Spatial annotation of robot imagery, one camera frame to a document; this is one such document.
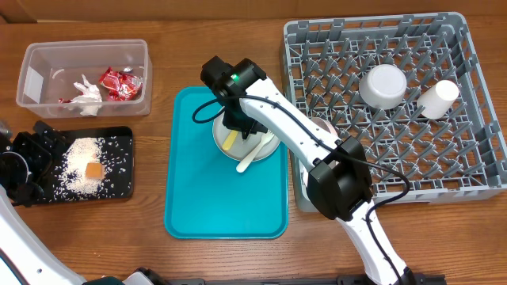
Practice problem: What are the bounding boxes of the white plastic fork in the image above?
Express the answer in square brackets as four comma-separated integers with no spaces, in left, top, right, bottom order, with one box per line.
[236,131,274,173]

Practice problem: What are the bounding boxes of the red snack wrapper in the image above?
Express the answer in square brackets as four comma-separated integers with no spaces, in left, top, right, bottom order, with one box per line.
[99,67,143,101]

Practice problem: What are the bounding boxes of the pink round plate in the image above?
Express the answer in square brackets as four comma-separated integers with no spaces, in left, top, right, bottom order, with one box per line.
[310,117,338,141]

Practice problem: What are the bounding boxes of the grey plastic dishwasher rack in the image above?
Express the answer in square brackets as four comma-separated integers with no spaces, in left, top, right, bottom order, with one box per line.
[281,12,506,203]

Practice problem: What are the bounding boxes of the clear plastic bin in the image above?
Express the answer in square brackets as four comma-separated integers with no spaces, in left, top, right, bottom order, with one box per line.
[16,39,152,119]

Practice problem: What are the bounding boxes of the yellow plastic spoon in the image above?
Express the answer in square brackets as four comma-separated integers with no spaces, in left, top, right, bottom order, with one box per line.
[222,130,238,151]

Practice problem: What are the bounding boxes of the white napkin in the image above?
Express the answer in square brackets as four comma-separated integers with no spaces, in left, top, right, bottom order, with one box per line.
[68,74,102,116]

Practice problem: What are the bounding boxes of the grey round plate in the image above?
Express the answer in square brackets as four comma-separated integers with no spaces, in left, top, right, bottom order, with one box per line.
[212,114,280,162]

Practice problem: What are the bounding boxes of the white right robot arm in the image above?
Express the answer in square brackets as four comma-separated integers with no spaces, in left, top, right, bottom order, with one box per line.
[200,56,417,284]

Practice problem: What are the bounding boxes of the small red candy wrapper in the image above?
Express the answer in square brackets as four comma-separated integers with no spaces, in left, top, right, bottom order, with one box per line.
[59,98,73,104]

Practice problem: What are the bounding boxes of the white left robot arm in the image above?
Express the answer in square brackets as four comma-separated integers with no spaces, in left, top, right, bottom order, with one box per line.
[1,121,134,284]

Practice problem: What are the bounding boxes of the grey bowl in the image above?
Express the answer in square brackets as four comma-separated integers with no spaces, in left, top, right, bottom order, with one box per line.
[359,64,407,109]

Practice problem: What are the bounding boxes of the black tray with rice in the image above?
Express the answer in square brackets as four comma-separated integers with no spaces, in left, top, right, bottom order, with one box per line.
[35,126,134,204]

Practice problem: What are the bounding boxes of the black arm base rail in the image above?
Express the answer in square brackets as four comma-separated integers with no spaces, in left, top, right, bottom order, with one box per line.
[158,272,448,285]

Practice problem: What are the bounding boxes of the white plastic cup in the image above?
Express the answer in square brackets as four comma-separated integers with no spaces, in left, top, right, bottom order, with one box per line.
[417,80,459,120]

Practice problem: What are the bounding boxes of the orange food cube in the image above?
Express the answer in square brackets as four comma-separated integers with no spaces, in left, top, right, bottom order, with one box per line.
[85,161,105,180]

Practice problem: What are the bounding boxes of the teal serving tray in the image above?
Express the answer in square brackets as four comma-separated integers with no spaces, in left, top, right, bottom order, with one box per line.
[164,86,288,239]

